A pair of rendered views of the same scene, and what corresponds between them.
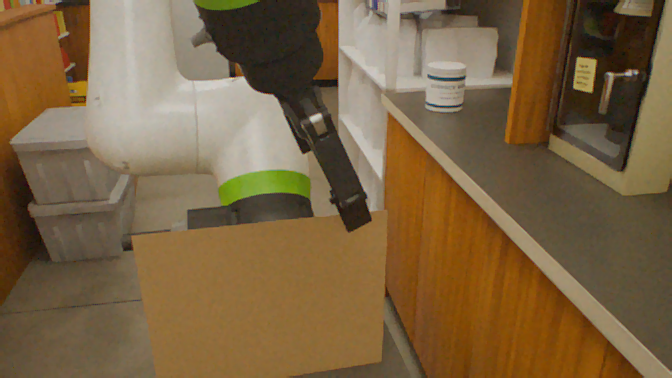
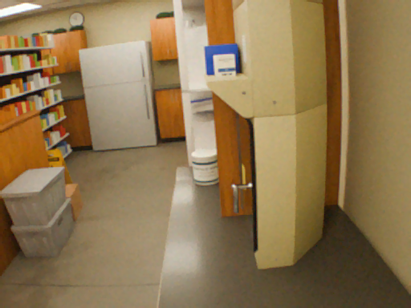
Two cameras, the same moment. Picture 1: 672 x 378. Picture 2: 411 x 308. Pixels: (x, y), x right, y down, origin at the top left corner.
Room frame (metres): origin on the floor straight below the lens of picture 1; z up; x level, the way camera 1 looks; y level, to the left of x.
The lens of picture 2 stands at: (0.20, -0.67, 1.60)
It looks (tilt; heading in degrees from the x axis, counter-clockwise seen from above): 18 degrees down; 11
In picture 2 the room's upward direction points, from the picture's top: 5 degrees counter-clockwise
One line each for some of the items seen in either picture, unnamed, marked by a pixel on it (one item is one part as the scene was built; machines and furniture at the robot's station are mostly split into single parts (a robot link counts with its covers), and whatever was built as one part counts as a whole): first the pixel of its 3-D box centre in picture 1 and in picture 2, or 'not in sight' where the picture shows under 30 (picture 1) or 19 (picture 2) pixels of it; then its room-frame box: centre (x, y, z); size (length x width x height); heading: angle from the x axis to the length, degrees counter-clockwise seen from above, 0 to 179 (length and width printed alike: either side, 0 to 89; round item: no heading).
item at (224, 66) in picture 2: not in sight; (224, 65); (1.19, -0.56, 1.54); 0.05 x 0.05 x 0.06; 18
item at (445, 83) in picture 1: (445, 86); (205, 167); (1.82, -0.37, 1.02); 0.13 x 0.13 x 0.15
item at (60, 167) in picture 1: (80, 151); (37, 196); (2.58, 1.32, 0.49); 0.60 x 0.42 x 0.33; 10
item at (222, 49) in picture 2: not in sight; (221, 58); (1.31, -0.54, 1.56); 0.10 x 0.10 x 0.09; 10
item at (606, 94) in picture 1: (613, 92); (241, 197); (1.13, -0.59, 1.17); 0.05 x 0.03 x 0.10; 100
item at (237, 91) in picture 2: not in sight; (225, 91); (1.23, -0.56, 1.46); 0.32 x 0.12 x 0.10; 10
